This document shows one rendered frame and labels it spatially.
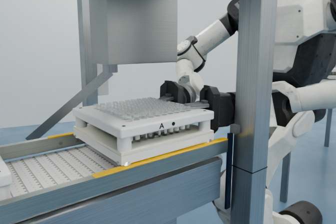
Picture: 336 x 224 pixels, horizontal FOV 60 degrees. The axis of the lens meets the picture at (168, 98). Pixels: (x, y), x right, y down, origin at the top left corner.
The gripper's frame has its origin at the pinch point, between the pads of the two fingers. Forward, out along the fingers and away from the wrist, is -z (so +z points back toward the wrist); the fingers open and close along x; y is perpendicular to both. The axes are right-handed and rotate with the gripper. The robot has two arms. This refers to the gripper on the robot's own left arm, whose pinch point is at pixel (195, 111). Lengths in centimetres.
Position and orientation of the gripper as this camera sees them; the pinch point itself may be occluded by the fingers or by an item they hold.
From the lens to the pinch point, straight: 72.0
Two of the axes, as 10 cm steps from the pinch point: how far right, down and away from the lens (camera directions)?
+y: -5.0, -1.5, 8.6
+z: 8.7, -0.4, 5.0
